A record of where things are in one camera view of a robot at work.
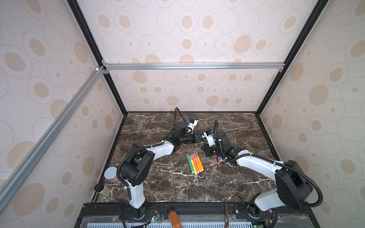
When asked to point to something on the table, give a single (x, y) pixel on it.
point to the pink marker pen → (218, 158)
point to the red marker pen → (195, 163)
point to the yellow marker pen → (194, 167)
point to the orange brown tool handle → (174, 219)
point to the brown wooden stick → (226, 220)
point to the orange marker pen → (199, 163)
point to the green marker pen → (190, 164)
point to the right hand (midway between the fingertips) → (207, 145)
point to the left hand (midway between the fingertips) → (210, 137)
